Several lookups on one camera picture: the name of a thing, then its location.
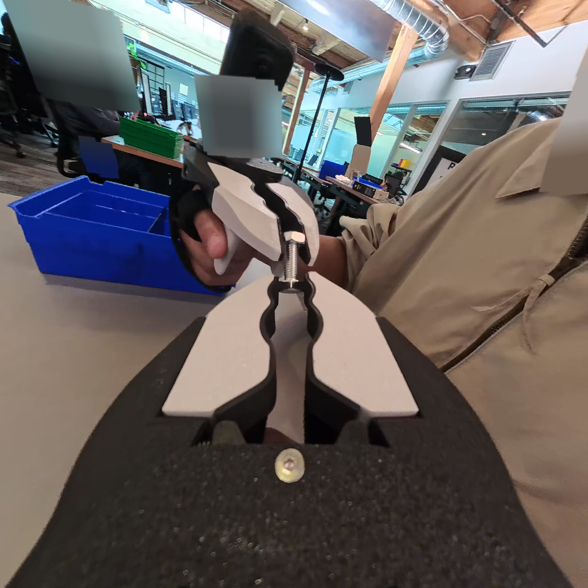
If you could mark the black office chair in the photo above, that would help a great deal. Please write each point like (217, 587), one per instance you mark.
(7, 92)

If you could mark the silver ventilation duct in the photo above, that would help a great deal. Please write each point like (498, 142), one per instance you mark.
(418, 23)

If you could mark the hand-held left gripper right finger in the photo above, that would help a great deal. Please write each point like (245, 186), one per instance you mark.
(363, 367)

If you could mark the person's right forearm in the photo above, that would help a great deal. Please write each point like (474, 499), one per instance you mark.
(329, 262)

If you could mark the brown wooden table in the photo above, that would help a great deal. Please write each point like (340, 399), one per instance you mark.
(170, 161)

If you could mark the black studio lamp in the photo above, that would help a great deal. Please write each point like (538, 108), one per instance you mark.
(323, 69)

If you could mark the silver bolt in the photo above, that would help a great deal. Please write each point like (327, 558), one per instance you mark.
(292, 262)

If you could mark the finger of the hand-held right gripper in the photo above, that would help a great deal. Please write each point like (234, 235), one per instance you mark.
(303, 225)
(248, 207)

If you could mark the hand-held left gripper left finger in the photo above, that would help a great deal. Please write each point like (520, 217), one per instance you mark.
(216, 367)

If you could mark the green storage bin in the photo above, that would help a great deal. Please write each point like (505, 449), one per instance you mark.
(152, 138)

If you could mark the tan document stand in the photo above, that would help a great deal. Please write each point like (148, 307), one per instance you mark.
(360, 161)

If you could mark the person's right hand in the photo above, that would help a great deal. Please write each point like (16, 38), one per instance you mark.
(207, 248)

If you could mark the blue divided storage bin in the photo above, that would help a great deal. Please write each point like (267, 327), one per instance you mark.
(83, 248)

